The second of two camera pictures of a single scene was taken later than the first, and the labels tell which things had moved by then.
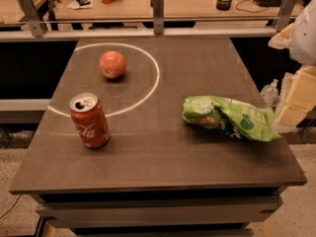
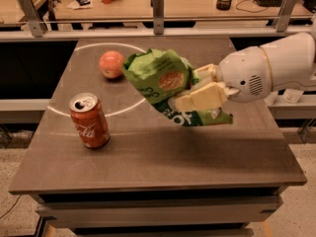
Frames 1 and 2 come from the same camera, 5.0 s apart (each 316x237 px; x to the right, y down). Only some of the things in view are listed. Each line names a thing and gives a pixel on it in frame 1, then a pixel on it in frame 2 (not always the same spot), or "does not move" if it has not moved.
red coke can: (90, 117) does not move
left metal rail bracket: (38, 26) does not move
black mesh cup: (223, 2) does not move
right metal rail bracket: (287, 7) does not move
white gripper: (304, 37) → (244, 73)
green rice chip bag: (234, 117) → (159, 75)
